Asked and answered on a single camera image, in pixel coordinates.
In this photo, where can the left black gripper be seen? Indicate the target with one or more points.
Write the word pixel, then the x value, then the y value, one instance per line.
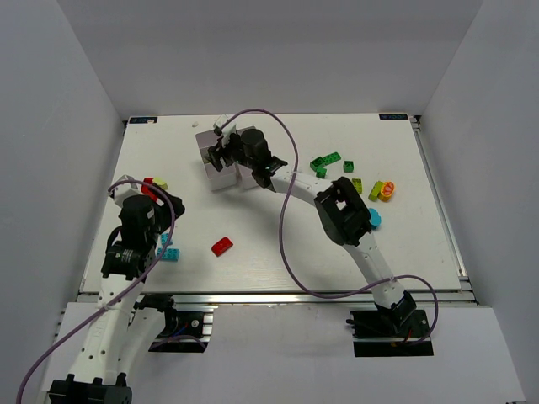
pixel 167 209

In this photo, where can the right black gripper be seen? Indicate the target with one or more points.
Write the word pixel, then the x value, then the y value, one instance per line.
pixel 224 151

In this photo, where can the lime square lego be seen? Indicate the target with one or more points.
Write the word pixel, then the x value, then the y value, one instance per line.
pixel 357 183

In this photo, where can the lime long lego brick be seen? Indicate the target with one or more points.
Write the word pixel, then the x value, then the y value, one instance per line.
pixel 375 191

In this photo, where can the orange butterfly round lego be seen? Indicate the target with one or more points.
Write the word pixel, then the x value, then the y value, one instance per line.
pixel 387 191

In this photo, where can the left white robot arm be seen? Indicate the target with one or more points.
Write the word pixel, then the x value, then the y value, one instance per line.
pixel 125 324

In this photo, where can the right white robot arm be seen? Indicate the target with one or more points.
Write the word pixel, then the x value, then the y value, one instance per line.
pixel 344 216

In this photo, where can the left white divided container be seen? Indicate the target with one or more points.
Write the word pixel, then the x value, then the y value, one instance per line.
pixel 218 180

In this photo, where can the white divided container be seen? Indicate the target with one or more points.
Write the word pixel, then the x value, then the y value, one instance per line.
pixel 218 180
pixel 248 179

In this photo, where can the small cyan lego brick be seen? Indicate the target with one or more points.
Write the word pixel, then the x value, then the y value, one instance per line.
pixel 166 240

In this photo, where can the red lego piece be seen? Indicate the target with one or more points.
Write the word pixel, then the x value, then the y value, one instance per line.
pixel 146 190

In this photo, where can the right white divided container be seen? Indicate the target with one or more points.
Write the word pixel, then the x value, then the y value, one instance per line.
pixel 248 179

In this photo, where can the pale lime lego brick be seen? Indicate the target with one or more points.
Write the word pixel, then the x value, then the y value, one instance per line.
pixel 160 183

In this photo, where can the long cyan lego brick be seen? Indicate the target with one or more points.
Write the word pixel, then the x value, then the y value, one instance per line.
pixel 168 255

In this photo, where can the left blue table label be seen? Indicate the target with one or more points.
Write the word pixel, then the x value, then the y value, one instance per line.
pixel 142 120

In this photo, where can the blue table label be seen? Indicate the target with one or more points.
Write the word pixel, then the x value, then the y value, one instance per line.
pixel 142 120
pixel 393 116

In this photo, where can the red curved lego brick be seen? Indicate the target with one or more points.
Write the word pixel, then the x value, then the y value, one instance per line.
pixel 222 246

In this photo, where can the long dark green lego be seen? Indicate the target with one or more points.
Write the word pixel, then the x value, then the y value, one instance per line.
pixel 318 162

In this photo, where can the small dark green lego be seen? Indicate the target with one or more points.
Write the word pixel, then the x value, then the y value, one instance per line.
pixel 321 172

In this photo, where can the dark green square lego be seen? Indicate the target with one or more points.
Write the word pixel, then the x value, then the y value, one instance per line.
pixel 348 166

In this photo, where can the cyan rounded lego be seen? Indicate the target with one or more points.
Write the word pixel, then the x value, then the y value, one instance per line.
pixel 375 219

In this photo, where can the right blue table label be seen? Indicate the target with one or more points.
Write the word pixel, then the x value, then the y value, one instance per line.
pixel 393 116

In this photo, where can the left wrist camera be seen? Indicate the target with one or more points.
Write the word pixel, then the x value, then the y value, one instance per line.
pixel 121 192

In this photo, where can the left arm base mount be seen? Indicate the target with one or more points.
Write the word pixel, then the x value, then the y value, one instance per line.
pixel 183 330

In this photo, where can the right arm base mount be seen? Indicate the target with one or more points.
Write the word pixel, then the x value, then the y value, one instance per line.
pixel 375 337

